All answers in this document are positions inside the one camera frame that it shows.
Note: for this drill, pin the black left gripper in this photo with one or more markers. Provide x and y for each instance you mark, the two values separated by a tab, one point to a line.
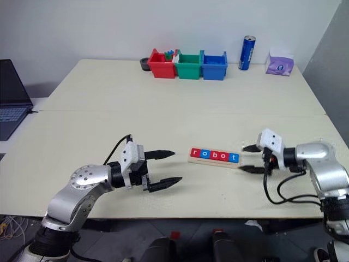
139	177

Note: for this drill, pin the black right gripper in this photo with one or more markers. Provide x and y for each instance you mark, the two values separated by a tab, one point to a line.
268	163

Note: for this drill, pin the blue letter t block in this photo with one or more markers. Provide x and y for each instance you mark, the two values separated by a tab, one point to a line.
234	157

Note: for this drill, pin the red letter o block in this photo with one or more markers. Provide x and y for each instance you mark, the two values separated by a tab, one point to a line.
224	156

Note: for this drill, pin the red letter b block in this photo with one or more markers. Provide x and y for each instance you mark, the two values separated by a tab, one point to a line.
214	155

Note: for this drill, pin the wooden letter tray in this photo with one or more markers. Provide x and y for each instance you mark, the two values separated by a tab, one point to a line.
212	163

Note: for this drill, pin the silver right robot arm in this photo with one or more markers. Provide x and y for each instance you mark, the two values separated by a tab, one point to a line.
324	169

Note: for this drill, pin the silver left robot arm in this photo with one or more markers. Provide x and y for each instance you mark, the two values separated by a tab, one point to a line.
68	202

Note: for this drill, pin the red letter r block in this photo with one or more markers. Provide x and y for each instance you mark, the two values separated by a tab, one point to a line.
195	153

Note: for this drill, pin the blue letter o block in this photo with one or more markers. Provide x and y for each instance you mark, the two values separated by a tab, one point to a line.
204	154

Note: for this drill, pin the white crumpled paper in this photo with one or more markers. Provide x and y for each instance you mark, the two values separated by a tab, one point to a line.
253	225

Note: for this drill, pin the dark rounded shape red top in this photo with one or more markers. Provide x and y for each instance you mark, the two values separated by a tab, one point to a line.
225	247

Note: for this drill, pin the blue plastic bin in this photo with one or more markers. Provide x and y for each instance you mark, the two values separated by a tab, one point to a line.
214	70

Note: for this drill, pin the purple tissue pack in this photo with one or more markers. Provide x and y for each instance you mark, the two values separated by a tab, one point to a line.
279	65

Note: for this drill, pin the red plastic bin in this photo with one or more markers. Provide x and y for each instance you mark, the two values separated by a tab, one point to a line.
161	68

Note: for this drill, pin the green plastic bin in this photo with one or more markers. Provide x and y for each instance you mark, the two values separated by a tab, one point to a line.
188	69

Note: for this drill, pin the blue drink can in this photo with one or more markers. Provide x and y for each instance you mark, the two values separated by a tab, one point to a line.
246	53

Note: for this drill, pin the black tape roll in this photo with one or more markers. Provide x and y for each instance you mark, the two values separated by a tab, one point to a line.
144	64

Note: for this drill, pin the green toy brick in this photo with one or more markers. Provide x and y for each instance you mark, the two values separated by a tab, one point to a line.
167	56

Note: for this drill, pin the blue toy brick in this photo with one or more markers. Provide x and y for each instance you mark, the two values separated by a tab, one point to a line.
171	51

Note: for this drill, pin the black shoe white sole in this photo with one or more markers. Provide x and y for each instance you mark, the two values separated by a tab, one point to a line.
321	255

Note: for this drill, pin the red toy brick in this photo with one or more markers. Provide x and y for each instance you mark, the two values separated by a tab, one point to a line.
177	52

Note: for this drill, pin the dark laptop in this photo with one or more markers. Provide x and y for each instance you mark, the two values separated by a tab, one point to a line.
12	90

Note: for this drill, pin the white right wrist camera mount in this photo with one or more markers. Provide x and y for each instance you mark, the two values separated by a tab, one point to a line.
272	142

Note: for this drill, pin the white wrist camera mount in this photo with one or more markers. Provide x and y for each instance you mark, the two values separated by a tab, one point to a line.
272	142
129	154

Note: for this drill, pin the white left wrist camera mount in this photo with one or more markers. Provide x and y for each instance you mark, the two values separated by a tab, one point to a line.
129	154

